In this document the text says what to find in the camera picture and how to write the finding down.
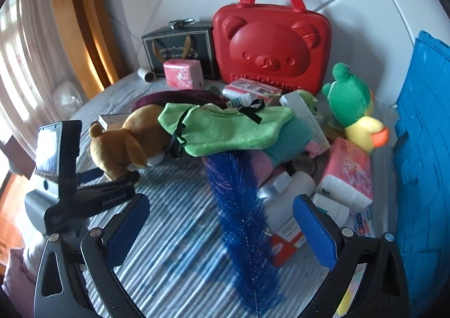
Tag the green fleece cloth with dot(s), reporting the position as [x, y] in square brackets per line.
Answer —
[228, 128]

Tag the pink cube tissue pack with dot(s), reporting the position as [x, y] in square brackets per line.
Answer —
[182, 73]

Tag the black gift box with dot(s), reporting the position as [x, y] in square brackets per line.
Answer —
[175, 47]

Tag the white sheer curtain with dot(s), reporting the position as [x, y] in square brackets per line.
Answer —
[28, 75]

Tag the white plastic bottle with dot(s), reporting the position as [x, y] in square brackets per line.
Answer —
[295, 182]

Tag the small white flat box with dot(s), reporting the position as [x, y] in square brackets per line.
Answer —
[112, 121]

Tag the pink flat tissue pack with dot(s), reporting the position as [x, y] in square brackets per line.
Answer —
[348, 170]

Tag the red white carton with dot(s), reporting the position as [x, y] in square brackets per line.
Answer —
[284, 240]

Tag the red bear suitcase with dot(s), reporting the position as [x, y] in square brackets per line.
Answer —
[270, 44]

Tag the maroon knit cloth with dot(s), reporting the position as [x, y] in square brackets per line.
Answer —
[175, 97]

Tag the pink cloth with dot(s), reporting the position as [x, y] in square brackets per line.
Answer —
[21, 268]

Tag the red white medicine box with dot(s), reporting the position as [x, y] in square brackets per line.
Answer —
[253, 89]

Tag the clear plastic bag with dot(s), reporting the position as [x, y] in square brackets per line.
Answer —
[66, 95]

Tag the teal pink plush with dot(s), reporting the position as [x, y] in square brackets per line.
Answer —
[291, 142]

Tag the white tall box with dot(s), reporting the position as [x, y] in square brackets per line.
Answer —
[306, 117]

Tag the blue red white packet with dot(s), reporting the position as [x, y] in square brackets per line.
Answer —
[362, 223]

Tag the white cylinder container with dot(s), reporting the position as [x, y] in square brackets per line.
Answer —
[330, 209]

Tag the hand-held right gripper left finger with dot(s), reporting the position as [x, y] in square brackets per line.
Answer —
[130, 226]

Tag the striped cloth covered desktop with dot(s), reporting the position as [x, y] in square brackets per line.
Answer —
[175, 258]

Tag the brown teddy bear plush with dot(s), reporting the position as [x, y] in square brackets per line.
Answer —
[133, 138]

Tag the small green plush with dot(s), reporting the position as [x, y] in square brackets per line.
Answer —
[308, 100]

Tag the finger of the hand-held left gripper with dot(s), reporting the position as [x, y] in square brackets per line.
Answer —
[89, 175]
[105, 198]

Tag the blue feather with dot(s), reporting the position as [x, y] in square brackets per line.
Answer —
[242, 219]

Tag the orange wooden arch frame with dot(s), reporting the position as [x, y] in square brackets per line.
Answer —
[81, 22]

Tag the white paper roll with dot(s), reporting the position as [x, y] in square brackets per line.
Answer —
[145, 74]

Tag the green frog duck plush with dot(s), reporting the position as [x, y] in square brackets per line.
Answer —
[348, 103]

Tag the blue plastic crate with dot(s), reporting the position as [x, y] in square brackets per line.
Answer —
[425, 145]

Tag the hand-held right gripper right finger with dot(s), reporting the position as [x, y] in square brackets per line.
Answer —
[314, 230]

